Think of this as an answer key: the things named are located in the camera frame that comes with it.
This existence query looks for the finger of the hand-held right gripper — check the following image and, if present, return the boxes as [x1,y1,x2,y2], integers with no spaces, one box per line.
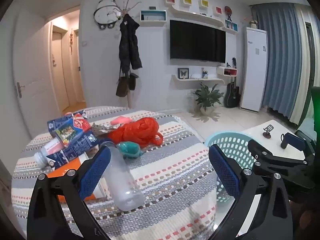
[247,139,312,178]
[280,132,307,151]

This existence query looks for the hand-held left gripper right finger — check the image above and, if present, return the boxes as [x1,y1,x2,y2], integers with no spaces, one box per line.
[208,144,293,240]

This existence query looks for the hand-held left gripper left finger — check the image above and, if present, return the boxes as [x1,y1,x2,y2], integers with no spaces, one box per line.
[27,145,112,240]

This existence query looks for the clear plastic bottle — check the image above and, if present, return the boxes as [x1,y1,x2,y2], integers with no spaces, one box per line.
[99,141,145,212]

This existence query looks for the dark blue drink carton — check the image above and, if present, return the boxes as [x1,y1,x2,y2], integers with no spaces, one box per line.
[46,132,101,170]

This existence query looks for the light teal plastic basket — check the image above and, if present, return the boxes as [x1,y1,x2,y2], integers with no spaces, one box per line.
[204,131,258,203]

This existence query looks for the teal plastic wrapper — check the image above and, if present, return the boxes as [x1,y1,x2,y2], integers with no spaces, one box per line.
[116,141,144,159]

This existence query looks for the white bottle with pink label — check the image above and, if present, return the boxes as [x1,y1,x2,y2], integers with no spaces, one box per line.
[34,139,66,167]

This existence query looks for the orange plastic bag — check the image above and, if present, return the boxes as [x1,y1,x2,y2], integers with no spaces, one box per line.
[107,117,164,148]

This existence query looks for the small phone stand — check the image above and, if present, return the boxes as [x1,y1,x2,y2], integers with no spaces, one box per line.
[262,125,275,139]

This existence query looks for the white coffee table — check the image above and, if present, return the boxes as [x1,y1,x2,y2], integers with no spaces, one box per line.
[241,119,312,160]

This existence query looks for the dotted paper wrapper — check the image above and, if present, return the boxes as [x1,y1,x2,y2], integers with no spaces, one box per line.
[91,122,118,136]

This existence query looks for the green panel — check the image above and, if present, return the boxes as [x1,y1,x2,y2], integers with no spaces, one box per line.
[310,86,320,121]

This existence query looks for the pink plastic packet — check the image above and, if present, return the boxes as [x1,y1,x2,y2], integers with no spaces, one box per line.
[111,116,133,126]

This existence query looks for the black guitar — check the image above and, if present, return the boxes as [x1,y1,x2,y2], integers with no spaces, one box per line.
[224,76,241,108]

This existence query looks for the cream curtain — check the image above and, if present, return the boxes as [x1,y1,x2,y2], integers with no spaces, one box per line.
[290,4,320,126]

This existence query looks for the pink coat rack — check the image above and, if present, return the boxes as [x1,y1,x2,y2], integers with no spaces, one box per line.
[110,0,143,109]

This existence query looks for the potted green plant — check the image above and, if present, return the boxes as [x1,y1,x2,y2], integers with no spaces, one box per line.
[191,82,224,117]

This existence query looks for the blue curtain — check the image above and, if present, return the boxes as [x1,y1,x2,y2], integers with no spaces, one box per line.
[251,4,310,123]

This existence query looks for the white standing air conditioner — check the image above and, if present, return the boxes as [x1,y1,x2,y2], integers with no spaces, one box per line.
[240,27,268,112]

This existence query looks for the brown hanging bag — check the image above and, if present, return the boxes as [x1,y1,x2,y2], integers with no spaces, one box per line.
[116,74,130,98]

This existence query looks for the white shelf with red inside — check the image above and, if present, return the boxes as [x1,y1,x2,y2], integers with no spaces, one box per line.
[216,66,237,78]

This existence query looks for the black hanging bag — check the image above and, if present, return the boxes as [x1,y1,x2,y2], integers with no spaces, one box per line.
[128,73,139,91]

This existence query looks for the curved white lower shelf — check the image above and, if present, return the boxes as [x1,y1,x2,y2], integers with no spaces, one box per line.
[171,74,225,86]

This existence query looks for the hallway door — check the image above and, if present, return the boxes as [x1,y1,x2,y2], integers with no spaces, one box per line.
[51,25,70,111]

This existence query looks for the white room door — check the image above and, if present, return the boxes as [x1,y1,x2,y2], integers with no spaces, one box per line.
[14,10,57,140]

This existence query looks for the dark hanging coat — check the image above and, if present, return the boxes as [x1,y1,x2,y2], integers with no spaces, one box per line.
[119,14,143,74]

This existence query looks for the small teal wall cube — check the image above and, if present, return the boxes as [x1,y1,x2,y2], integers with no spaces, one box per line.
[225,19,238,31]

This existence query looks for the black wall television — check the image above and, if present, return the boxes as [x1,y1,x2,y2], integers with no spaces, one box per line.
[170,19,226,63]

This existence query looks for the long white wall shelf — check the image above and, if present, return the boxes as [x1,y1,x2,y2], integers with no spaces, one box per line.
[165,4,238,35]

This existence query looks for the panda wall clock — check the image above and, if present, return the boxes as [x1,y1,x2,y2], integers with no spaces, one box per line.
[94,0,123,30]

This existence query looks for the teal box wall shelf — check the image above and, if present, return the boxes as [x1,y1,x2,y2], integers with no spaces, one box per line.
[140,10,167,22]

